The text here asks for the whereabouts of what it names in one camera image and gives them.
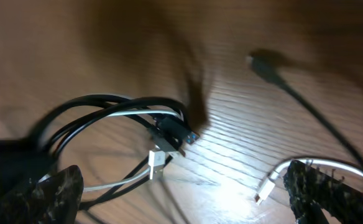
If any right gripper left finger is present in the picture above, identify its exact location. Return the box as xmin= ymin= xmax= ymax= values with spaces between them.
xmin=0 ymin=165 xmax=84 ymax=224

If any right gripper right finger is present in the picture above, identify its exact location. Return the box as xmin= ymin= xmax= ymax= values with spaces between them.
xmin=283 ymin=160 xmax=363 ymax=223

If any white USB cable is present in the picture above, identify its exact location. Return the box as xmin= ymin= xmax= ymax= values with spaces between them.
xmin=38 ymin=107 xmax=363 ymax=206

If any black USB cable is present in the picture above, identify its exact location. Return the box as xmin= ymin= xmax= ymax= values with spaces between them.
xmin=246 ymin=49 xmax=363 ymax=184
xmin=29 ymin=94 xmax=201 ymax=212

